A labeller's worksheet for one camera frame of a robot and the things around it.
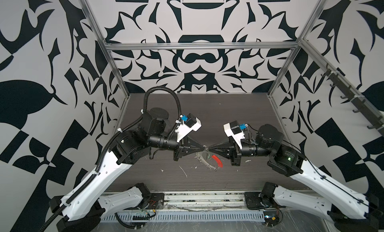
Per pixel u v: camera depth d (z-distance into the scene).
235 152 0.47
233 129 0.45
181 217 0.65
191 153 0.50
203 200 0.76
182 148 0.45
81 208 0.36
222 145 0.51
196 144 0.50
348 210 0.40
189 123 0.45
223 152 0.52
